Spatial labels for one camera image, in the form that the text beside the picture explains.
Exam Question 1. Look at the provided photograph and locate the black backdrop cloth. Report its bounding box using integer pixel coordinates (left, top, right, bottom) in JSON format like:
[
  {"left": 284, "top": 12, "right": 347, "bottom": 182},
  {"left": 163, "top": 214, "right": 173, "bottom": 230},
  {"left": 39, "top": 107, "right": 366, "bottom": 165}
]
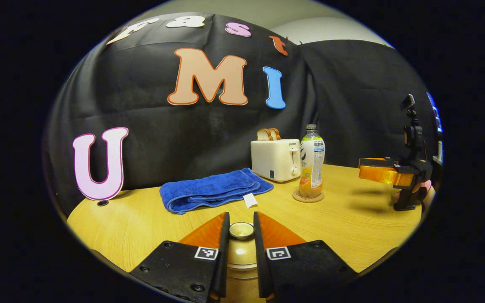
[{"left": 45, "top": 13, "right": 441, "bottom": 211}]

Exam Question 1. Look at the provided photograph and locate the blue folded towel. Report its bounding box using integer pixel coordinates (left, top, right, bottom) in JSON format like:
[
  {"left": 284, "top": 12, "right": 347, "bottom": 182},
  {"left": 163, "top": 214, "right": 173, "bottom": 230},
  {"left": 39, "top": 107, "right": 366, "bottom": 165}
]
[{"left": 159, "top": 168, "right": 274, "bottom": 215}]

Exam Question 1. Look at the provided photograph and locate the blue lit screen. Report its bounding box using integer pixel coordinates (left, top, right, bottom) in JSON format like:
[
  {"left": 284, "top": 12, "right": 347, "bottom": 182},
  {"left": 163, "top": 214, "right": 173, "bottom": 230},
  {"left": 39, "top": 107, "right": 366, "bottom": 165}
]
[{"left": 427, "top": 92, "right": 442, "bottom": 135}]

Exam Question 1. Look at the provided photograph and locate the round cork coaster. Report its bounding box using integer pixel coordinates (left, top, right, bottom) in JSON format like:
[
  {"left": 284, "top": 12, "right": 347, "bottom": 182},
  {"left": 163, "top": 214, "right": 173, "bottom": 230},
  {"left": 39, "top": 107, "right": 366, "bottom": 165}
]
[{"left": 292, "top": 188, "right": 325, "bottom": 203}]

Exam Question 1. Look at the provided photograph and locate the cream teacup lid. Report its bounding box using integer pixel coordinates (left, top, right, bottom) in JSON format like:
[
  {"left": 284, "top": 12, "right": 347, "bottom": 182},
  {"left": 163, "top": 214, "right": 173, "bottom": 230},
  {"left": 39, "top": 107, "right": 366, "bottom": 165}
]
[{"left": 227, "top": 222, "right": 259, "bottom": 279}]

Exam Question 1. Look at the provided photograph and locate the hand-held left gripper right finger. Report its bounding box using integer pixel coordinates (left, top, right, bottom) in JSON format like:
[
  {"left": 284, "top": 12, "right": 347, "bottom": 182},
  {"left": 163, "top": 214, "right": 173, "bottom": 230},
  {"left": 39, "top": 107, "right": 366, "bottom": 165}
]
[{"left": 253, "top": 212, "right": 359, "bottom": 303}]

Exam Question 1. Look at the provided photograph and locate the white toaster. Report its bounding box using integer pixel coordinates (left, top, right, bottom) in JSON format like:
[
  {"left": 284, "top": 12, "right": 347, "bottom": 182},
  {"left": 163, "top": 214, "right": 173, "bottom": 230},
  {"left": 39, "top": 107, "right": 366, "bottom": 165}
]
[{"left": 250, "top": 139, "right": 301, "bottom": 183}]

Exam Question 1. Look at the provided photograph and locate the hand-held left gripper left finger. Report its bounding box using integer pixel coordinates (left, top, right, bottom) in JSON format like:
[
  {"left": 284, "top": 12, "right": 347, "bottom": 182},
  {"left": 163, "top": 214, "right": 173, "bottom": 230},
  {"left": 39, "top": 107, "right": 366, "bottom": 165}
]
[{"left": 129, "top": 212, "right": 231, "bottom": 303}]

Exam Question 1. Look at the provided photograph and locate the clear water bottle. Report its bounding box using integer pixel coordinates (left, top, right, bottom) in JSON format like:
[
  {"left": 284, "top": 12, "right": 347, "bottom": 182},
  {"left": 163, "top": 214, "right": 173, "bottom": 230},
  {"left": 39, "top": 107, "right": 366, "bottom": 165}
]
[{"left": 299, "top": 124, "right": 325, "bottom": 199}]

